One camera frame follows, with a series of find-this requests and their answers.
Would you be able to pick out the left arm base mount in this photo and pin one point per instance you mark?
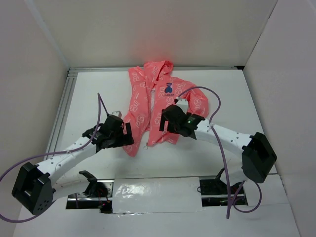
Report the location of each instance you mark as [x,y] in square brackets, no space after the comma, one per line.
[97,195]

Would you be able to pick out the pink hooded kids jacket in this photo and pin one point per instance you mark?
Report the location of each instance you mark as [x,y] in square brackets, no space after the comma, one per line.
[154,89]

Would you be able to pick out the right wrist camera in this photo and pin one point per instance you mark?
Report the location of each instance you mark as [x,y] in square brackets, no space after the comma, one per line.
[181,103]

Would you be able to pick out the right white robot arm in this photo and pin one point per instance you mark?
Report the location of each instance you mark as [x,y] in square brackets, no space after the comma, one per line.
[255,151]

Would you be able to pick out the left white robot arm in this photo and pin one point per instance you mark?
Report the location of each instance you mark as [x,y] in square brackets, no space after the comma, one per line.
[38,185]

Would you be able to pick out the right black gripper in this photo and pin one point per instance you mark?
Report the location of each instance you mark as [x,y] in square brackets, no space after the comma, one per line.
[165,121]

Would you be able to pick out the aluminium frame rail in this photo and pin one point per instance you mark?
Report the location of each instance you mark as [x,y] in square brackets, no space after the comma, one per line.
[229,82]

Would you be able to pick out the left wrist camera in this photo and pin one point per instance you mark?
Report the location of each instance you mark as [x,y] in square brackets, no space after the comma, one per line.
[117,114]

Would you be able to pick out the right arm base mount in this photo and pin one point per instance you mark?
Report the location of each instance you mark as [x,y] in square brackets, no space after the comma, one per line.
[214,192]

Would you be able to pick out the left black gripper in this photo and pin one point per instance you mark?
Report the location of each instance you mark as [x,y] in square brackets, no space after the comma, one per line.
[124,140]

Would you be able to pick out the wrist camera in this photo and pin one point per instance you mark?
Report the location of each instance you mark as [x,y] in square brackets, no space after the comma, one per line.
[117,114]
[181,103]

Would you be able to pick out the white taped base cover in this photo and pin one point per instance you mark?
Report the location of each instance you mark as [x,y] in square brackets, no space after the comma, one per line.
[161,195]

